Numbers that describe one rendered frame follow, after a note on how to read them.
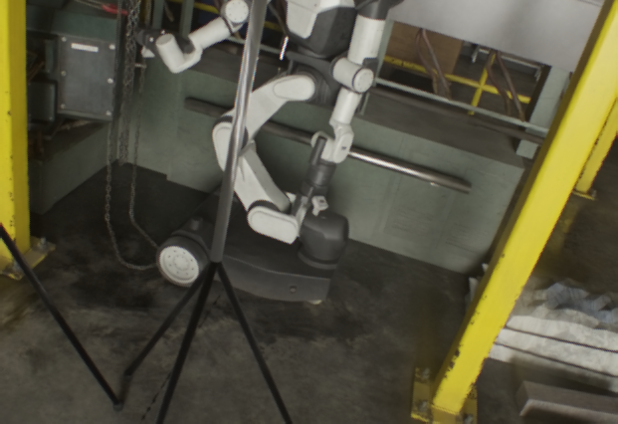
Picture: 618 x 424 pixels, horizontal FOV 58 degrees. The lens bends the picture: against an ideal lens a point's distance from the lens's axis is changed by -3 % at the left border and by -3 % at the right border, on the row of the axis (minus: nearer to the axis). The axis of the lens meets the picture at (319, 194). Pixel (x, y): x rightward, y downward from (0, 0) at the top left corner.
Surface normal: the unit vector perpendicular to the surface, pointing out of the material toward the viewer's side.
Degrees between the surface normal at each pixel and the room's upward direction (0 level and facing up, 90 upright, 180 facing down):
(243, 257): 0
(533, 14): 90
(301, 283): 90
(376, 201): 90
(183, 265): 90
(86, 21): 45
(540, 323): 64
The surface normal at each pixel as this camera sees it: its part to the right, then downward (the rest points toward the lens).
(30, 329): 0.22, -0.85
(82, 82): 0.12, 0.51
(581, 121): -0.22, 0.44
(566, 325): 0.00, 0.11
